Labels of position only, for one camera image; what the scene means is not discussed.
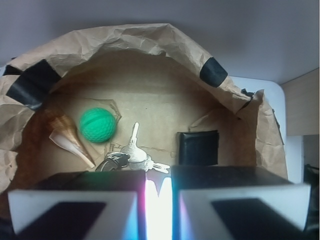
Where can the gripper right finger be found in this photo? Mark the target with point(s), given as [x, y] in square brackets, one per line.
[236, 203]

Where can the white-headed key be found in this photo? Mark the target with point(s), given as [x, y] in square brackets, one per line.
[136, 154]

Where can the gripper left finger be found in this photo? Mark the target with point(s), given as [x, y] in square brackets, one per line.
[81, 206]

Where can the black box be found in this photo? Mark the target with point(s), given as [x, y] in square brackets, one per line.
[198, 148]

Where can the brown paper bag bin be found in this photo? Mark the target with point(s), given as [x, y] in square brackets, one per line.
[153, 74]

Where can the silver key with square head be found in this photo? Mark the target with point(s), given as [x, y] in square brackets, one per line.
[150, 165]

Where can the dark keys on ring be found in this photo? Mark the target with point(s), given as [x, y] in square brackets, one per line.
[113, 161]

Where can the brown seashell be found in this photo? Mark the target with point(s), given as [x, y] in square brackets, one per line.
[63, 133]

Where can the green dimpled ball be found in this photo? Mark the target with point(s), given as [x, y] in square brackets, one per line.
[97, 125]

